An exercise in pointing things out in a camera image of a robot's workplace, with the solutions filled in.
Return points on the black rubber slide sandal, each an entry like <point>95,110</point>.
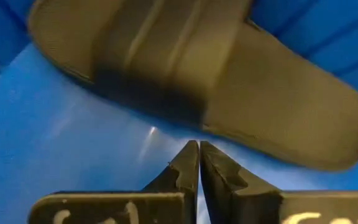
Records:
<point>259,109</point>

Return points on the blue plastic bin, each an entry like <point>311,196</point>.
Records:
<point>57,140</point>

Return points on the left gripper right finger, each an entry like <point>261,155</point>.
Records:
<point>228,193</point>

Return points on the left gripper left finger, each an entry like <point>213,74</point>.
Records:
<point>179,186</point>

